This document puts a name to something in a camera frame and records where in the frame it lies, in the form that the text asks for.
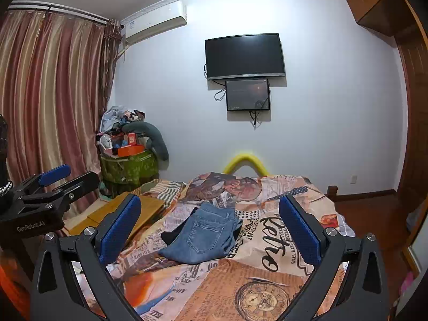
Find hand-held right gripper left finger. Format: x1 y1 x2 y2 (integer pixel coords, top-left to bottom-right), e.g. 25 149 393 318
30 192 144 321

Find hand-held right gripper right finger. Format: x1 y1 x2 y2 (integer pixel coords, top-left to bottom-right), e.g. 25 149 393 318
278 194 390 321

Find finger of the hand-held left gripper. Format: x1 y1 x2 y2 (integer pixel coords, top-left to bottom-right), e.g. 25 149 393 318
15 164 71 194
20 170 101 213

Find blue denim pants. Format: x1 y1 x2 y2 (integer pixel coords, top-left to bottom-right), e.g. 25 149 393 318
158 202 243 264

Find wooden board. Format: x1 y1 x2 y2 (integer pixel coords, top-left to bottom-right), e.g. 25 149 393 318
68 192 166 241

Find green fabric bag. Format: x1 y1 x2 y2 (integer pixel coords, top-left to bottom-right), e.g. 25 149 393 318
100 150 158 191

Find black garment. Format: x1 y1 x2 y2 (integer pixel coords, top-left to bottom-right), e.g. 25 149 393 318
160 207 198 244

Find orange box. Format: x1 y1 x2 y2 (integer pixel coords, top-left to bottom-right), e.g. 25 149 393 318
117 144 146 157

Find printed newspaper-pattern blanket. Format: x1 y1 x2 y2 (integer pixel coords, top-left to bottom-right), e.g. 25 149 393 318
63 172 357 321

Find pile of mixed clutter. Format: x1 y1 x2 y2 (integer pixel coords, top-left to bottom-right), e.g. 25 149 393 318
97 106 148 151

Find striped pink curtain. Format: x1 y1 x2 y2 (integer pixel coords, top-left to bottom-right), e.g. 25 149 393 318
0 8 123 188

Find grey plush pillow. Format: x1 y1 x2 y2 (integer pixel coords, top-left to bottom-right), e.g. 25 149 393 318
121 120 169 161

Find yellow foam tube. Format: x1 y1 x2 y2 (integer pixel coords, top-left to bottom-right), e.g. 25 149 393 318
223 152 271 177

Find small black monitor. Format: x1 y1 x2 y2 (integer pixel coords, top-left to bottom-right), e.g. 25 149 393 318
226 78 271 112

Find brown wooden wardrobe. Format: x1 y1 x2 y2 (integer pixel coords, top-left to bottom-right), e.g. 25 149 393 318
344 0 428 208

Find white air conditioner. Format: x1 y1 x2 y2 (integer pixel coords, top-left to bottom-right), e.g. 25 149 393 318
120 1 188 45

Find white curtain rail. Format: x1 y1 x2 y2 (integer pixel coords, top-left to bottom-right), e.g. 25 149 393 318
7 2 109 25

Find black wall television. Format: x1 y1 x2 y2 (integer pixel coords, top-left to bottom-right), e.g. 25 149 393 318
205 33 286 81

